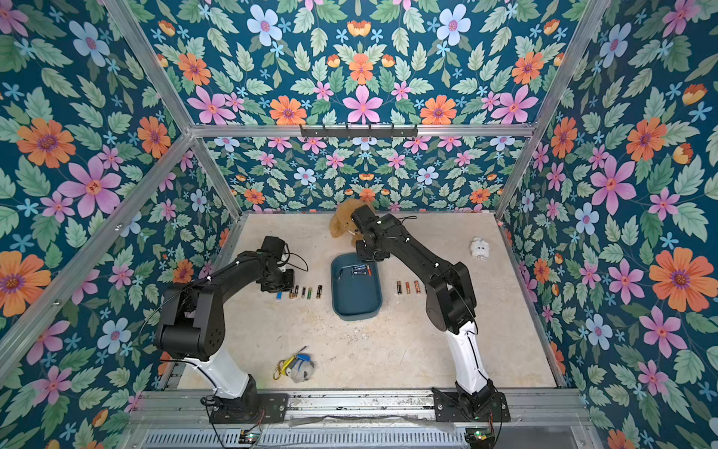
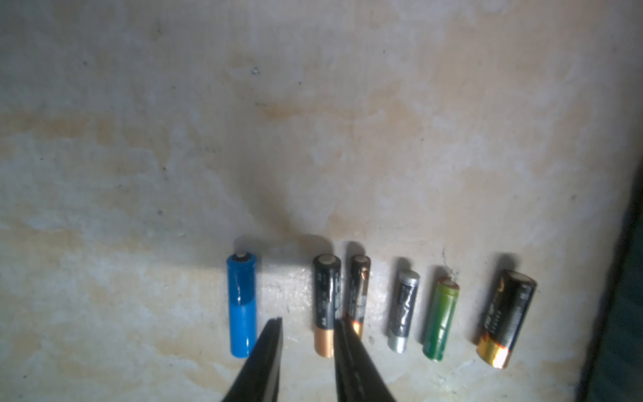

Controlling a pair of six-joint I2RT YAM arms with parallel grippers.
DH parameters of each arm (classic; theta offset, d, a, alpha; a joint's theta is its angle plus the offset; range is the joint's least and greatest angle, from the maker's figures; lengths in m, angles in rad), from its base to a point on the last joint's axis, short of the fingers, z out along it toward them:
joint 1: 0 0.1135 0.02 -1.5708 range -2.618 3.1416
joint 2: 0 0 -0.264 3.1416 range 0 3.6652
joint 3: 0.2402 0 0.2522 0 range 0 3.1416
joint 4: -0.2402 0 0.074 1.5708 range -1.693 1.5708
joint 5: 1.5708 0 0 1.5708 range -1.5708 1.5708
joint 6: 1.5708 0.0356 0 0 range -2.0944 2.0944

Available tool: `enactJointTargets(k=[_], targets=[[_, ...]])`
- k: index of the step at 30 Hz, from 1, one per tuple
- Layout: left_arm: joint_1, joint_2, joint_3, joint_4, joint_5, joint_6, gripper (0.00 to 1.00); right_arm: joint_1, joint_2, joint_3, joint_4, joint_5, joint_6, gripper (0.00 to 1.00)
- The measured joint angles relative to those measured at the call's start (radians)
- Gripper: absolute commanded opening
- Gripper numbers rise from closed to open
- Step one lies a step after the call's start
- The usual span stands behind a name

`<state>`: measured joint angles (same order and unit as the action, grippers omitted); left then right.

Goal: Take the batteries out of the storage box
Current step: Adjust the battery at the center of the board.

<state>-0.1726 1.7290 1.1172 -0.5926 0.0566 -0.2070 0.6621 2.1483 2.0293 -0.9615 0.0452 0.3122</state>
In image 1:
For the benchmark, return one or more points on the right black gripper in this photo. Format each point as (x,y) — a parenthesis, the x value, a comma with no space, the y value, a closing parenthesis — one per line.
(368,250)

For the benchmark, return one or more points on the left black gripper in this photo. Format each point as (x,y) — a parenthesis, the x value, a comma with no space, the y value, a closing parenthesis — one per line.
(288,286)

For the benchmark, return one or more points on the teal plastic storage tray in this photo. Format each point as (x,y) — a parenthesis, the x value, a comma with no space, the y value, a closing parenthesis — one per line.
(355,288)

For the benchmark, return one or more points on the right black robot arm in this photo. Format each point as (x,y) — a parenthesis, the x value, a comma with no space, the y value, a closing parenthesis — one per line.
(450,296)

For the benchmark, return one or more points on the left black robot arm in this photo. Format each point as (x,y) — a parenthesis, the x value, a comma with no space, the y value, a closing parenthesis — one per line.
(192,326)

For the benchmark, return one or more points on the brown teddy bear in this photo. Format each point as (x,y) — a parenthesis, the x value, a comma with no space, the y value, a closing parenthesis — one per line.
(342,223)

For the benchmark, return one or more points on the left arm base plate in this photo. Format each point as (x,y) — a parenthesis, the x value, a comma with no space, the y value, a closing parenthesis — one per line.
(252,408)

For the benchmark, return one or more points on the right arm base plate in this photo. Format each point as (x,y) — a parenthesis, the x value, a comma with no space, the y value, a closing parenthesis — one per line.
(488,405)

